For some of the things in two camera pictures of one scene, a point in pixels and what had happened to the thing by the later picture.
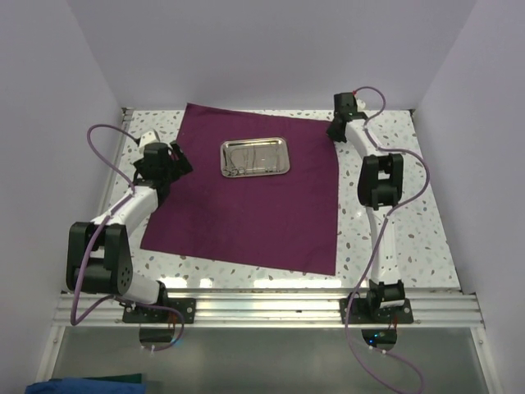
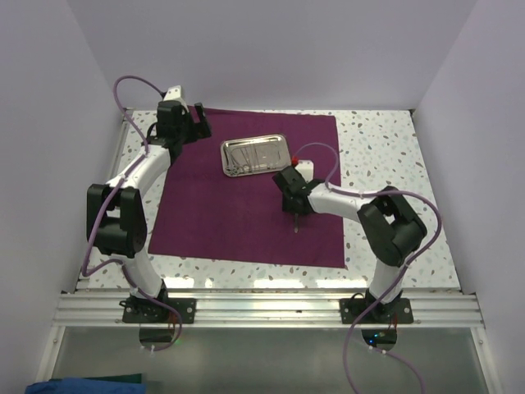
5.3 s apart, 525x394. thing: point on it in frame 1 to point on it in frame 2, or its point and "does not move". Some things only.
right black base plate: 365,311 does not move
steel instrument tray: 254,157 does not move
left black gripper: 181,169 to 202,128
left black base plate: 142,314 does not move
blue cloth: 86,386 does not move
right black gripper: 333,135 to 286,206
